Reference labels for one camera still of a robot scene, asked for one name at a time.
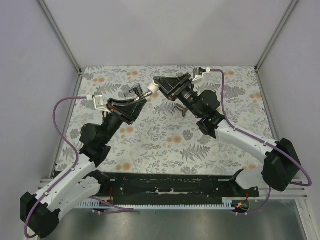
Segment aluminium front rail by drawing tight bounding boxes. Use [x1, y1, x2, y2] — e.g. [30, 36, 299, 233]
[37, 177, 311, 201]

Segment aluminium frame post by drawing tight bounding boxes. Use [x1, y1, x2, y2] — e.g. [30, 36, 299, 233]
[36, 0, 82, 75]
[254, 0, 300, 73]

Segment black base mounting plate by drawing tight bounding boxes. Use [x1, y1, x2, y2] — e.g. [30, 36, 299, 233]
[96, 172, 260, 200]

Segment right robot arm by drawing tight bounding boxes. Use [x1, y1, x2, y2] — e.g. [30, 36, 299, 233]
[148, 73, 301, 192]

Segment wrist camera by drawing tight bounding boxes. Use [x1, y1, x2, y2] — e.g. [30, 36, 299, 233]
[86, 93, 111, 113]
[192, 67, 211, 84]

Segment aluminium frame post left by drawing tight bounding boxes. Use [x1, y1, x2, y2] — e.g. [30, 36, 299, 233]
[36, 0, 82, 75]

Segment aluminium frame post right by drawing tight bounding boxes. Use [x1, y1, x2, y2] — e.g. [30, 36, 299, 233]
[254, 0, 300, 73]

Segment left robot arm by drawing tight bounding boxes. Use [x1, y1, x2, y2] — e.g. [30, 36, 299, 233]
[20, 95, 147, 239]

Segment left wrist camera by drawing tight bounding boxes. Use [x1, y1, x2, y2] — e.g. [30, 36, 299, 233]
[86, 93, 111, 113]

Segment white elbow fitting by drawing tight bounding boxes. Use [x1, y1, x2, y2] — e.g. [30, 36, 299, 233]
[147, 83, 160, 95]

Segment floral patterned table mat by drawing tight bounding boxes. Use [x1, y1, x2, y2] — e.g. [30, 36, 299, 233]
[55, 65, 291, 179]

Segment bronze water faucet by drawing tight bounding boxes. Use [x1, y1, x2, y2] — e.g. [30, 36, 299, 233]
[171, 103, 188, 118]

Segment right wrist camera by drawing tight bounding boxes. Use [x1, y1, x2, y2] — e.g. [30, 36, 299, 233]
[192, 67, 211, 84]

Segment white slotted cable duct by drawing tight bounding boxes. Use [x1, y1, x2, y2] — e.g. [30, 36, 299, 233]
[75, 198, 245, 211]

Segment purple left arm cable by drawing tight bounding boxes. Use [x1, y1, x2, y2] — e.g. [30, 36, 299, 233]
[23, 96, 137, 237]

